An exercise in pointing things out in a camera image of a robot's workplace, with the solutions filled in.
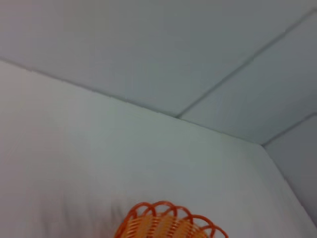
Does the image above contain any orange plastic wire basket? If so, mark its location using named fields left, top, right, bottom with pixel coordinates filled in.
left=114, top=200, right=228, bottom=238

